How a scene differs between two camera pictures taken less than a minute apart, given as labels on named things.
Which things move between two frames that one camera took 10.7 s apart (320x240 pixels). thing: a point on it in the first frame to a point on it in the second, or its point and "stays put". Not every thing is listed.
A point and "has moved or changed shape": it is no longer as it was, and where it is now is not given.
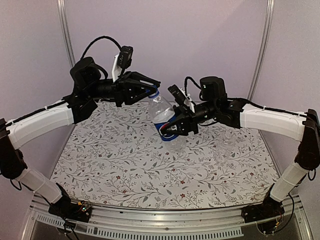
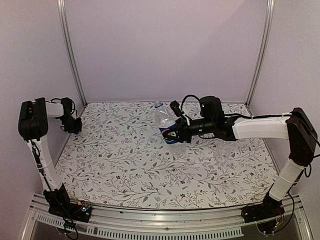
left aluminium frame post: (66, 31) stays put
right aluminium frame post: (263, 45) stays put
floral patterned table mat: (112, 156) stays put
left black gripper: (127, 90) to (78, 126)
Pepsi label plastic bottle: (163, 112) has moved or changed shape
